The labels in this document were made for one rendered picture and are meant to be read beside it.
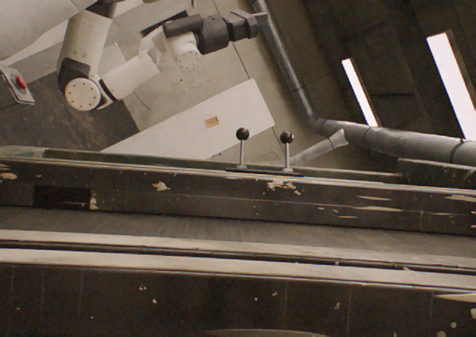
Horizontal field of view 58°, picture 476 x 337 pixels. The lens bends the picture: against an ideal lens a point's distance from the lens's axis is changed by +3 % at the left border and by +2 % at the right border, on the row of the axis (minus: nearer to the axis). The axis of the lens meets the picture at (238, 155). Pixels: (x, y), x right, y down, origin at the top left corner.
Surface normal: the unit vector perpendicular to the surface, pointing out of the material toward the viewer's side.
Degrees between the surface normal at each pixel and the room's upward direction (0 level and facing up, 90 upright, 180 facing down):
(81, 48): 90
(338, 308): 90
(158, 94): 90
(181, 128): 90
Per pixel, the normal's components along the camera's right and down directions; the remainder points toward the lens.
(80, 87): 0.21, 0.36
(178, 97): 0.10, 0.13
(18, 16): 0.53, 0.39
